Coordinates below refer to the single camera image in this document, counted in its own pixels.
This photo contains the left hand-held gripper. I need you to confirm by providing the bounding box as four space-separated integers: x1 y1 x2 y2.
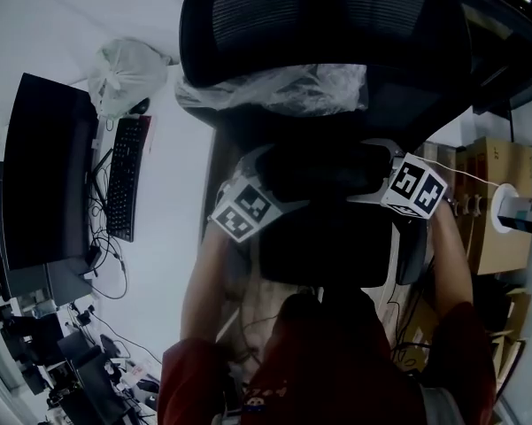
209 143 310 243

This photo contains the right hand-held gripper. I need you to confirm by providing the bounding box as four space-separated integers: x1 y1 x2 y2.
348 138 449 221

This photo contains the clear plastic bag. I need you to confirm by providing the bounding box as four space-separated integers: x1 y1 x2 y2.
174 63 369 117

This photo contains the black mesh office chair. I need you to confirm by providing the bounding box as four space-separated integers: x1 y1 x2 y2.
179 0 475 290

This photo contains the person's left forearm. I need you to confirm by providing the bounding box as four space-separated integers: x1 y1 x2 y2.
180 221 251 349

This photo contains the person's right forearm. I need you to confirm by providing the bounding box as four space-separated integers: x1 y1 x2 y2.
428 201 475 312

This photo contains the white tied plastic bag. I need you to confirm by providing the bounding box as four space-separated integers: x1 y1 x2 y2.
87 36 170 120

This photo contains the large cardboard box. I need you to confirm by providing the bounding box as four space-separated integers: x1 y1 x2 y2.
454 135 532 276

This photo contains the black keyboard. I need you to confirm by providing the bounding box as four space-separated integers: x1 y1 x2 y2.
104 115 150 243

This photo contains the low cardboard box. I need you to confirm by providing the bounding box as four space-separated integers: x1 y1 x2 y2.
490 286 532 374

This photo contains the person's red garment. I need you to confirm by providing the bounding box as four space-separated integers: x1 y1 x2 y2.
157 290 497 425

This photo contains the grey monitor stand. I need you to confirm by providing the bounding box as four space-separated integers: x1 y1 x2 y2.
46 258 94 308

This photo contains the black computer monitor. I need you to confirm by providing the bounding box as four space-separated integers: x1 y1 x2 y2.
0 72 99 273

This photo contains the small black monitor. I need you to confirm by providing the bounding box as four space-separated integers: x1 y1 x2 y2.
56 328 132 425

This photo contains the thin white cable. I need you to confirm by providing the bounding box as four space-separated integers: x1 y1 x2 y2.
427 159 502 189

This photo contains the black desk cable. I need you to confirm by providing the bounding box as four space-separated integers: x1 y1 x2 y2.
86 232 129 301

